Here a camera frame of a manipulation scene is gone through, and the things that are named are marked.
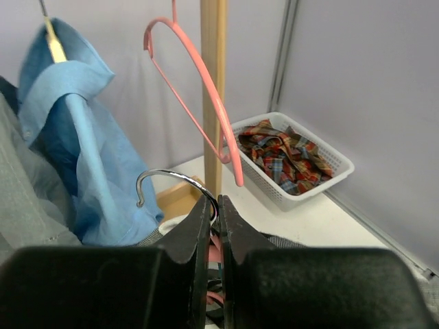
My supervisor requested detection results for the white plastic basket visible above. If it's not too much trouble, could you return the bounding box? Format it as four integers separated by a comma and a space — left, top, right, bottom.
232, 112, 355, 211

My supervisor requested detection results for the black white checkered shirt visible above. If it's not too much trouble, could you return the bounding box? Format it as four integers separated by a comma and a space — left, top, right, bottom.
137, 215, 438, 324

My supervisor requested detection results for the blue shirt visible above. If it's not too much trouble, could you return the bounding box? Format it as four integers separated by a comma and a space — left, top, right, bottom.
17, 19, 163, 246

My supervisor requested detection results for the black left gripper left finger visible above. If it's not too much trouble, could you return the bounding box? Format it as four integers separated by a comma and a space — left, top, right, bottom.
1, 197, 211, 328

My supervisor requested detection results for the wooden hanger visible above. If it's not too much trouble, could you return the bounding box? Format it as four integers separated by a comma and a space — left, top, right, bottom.
38, 0, 67, 63

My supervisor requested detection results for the grey shirt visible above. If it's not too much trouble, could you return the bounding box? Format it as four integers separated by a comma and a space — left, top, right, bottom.
1, 79, 81, 262

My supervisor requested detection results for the red plaid shirt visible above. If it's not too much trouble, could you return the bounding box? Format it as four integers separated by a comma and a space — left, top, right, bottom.
238, 119, 333, 196

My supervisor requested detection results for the pink hanger with chrome hook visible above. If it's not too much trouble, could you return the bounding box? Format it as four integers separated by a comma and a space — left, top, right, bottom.
136, 169, 224, 307

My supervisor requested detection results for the wooden clothes rack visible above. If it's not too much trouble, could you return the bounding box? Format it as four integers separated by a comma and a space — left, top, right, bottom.
155, 0, 229, 223

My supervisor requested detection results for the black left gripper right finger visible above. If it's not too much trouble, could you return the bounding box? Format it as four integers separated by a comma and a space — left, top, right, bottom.
218, 196, 436, 328

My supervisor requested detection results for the empty pink hanger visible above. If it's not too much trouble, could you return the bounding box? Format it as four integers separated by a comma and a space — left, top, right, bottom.
143, 0, 245, 188

